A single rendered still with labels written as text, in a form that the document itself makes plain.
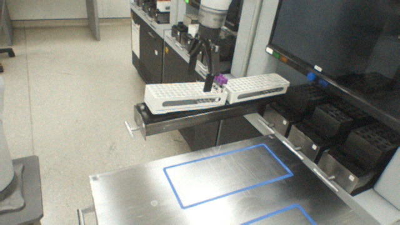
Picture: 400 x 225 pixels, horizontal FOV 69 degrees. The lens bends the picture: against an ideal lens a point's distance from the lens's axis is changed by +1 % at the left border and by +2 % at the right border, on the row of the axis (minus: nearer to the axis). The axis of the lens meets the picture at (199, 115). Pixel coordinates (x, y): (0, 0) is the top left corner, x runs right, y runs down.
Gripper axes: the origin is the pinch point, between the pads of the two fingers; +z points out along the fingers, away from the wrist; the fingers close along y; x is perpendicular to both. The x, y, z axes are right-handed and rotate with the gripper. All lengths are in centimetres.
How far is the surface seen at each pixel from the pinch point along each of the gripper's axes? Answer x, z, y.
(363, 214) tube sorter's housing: 30, 17, 59
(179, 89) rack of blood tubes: -6.8, 3.9, -0.6
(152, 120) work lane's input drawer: -18.8, 11.6, 5.8
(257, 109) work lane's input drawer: 27.1, 11.1, 6.9
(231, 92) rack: 13.1, 3.5, 4.4
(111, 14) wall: 53, 72, -350
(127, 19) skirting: 76, 78, -349
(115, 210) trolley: -39, 13, 38
